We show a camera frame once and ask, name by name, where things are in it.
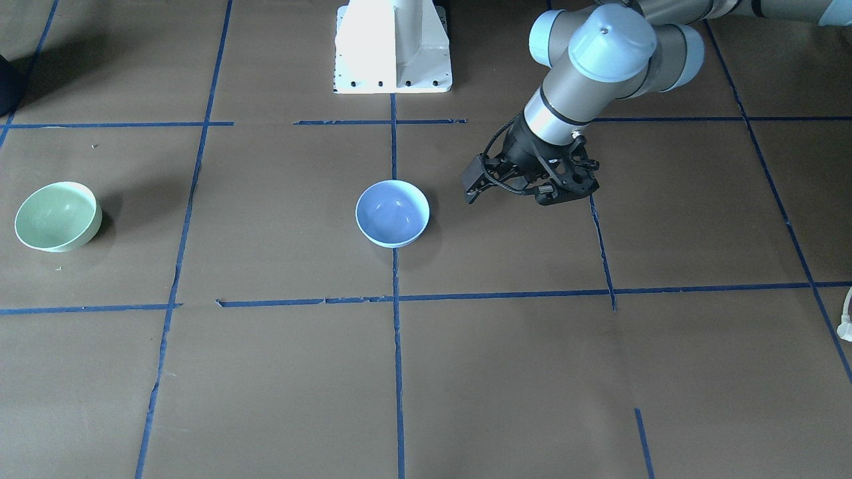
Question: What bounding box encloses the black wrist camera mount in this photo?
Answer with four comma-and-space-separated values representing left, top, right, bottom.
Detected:
533, 134, 600, 206

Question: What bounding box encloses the green bowl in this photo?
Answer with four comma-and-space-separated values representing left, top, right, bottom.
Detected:
13, 181, 103, 253

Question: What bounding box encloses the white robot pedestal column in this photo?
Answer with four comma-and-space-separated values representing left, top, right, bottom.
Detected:
333, 1, 453, 94

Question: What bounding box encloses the white power plug cable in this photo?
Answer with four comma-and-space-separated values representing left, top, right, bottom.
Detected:
837, 286, 852, 343

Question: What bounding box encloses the blue bowl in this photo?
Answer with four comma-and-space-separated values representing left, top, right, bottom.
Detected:
354, 180, 431, 248

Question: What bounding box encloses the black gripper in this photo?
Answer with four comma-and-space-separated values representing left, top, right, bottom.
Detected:
461, 122, 553, 204

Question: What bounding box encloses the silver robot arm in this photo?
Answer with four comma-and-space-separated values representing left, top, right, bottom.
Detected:
461, 1, 850, 206

